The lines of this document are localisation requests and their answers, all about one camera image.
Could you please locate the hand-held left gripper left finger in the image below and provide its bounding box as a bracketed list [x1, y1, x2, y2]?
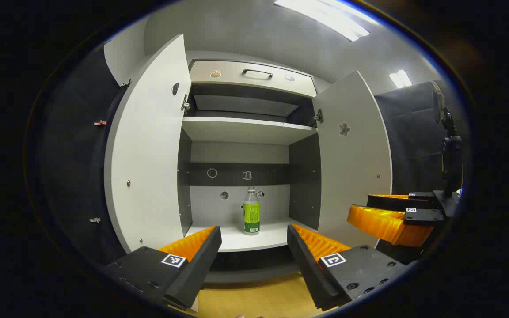
[104, 226, 222, 312]

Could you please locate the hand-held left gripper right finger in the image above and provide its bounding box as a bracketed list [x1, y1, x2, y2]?
[287, 224, 410, 312]

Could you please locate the white cabinet door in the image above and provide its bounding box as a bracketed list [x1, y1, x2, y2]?
[312, 70, 392, 249]
[104, 34, 192, 253]

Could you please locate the green label clear bottle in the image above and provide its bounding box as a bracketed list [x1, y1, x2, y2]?
[243, 186, 261, 235]

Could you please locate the white and grey cabinet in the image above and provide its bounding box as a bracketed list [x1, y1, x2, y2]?
[177, 51, 322, 283]

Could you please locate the white cabinet shelf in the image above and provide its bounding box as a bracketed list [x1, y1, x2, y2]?
[182, 116, 318, 145]

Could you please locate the white cabinet drawer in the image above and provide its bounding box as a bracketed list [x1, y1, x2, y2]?
[189, 60, 318, 98]

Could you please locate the black backdrop cloth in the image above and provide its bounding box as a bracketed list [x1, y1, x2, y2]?
[374, 81, 463, 197]
[38, 44, 128, 265]

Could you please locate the small ceiling light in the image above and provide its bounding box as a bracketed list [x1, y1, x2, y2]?
[389, 70, 413, 88]

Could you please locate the long ceiling light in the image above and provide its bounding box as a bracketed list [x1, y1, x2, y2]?
[274, 0, 371, 42]

